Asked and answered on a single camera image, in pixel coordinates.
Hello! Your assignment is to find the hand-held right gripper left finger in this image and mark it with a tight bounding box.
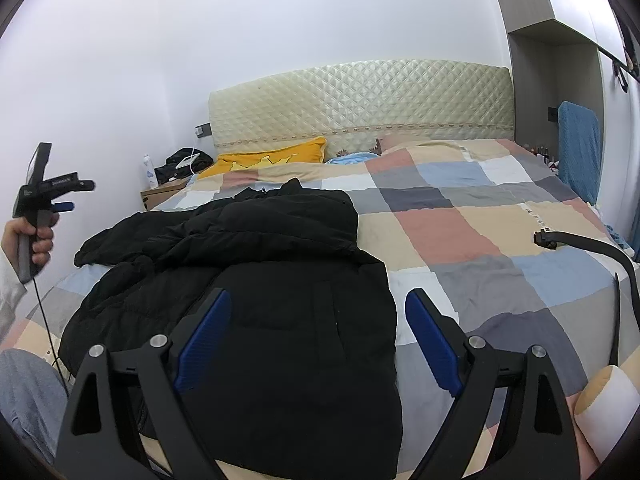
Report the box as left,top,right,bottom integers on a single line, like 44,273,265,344
54,287,232,480

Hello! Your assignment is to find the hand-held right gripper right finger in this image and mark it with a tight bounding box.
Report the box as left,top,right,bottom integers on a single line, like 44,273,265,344
405,287,582,480

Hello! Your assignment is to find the black padded jacket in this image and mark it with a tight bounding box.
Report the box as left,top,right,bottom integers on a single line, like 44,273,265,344
57,177,404,480

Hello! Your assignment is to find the person's left forearm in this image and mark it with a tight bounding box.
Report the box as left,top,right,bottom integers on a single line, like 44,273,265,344
0,249,27,343

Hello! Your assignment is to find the person's left hand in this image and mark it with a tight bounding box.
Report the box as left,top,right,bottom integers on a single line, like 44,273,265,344
2,219,55,267

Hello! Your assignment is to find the wooden nightstand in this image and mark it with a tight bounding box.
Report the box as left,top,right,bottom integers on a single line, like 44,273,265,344
140,174,197,212

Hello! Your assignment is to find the black bag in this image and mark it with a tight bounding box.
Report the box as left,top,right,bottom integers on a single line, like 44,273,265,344
154,147,216,187

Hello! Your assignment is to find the checkered bed cover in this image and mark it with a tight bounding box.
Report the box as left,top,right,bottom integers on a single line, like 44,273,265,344
0,137,640,480

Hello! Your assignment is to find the person's leg in jeans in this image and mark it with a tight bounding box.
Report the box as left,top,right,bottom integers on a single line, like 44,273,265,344
0,349,72,467

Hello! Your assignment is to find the yellow pillow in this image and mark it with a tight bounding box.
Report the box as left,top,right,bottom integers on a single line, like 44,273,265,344
199,136,329,177

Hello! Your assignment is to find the light blue cloth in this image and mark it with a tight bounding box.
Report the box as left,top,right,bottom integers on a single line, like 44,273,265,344
325,152,379,166

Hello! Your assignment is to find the pink pillow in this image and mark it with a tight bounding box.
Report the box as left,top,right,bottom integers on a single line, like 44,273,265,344
375,133,437,155

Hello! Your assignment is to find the row of small bottles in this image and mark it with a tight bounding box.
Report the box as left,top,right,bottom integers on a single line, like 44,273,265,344
522,143,565,171

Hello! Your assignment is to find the blue towel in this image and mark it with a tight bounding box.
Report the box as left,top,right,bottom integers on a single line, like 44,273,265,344
557,100,601,207

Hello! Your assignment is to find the cream quilted headboard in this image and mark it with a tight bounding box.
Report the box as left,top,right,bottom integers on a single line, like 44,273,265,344
207,58,516,157

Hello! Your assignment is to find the black hanging hook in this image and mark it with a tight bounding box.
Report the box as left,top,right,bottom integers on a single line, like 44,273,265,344
612,57,632,94

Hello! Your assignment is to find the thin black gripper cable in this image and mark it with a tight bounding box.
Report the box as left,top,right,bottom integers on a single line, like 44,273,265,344
33,277,69,397

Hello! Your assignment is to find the thick black cable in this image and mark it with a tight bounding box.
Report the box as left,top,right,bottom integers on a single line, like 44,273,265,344
533,228,640,367

